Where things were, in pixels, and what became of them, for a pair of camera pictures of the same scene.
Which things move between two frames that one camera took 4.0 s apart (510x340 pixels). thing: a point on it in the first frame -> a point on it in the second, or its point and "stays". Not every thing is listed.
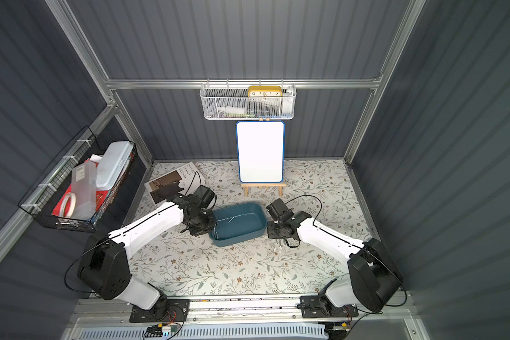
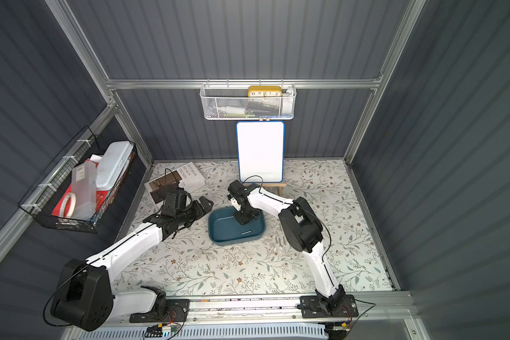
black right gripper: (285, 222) -> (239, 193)
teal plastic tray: (237, 223) stays
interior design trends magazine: (180, 180) stays
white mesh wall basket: (221, 102) stays
